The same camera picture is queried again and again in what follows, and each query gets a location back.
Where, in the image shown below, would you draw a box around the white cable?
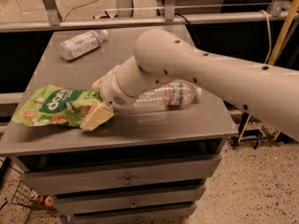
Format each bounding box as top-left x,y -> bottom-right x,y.
259,9 -> 273,64

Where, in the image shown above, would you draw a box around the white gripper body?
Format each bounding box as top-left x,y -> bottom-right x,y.
100,65 -> 131,109

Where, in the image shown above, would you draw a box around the blue label plastic bottle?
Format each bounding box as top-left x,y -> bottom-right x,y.
59,30 -> 108,61

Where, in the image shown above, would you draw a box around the yellow frame stand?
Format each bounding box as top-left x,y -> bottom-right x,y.
231,0 -> 299,147

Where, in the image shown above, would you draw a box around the grey drawer cabinet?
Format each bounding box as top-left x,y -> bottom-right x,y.
0,24 -> 239,224

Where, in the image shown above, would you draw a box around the black cable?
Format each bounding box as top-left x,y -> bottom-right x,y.
174,13 -> 200,45

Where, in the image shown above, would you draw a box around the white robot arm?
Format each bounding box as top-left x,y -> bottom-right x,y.
92,29 -> 299,141

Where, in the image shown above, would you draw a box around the metal guard rail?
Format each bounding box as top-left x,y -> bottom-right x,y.
0,0 -> 294,32

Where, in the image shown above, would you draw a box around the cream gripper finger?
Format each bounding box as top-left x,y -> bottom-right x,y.
91,77 -> 105,91
80,102 -> 114,131

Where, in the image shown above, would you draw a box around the wire basket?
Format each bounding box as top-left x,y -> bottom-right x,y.
11,181 -> 38,207

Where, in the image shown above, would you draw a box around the clear water bottle red label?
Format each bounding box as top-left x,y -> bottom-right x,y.
133,80 -> 202,111

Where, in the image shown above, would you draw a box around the green rice chip bag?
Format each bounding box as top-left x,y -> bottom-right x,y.
12,85 -> 102,127

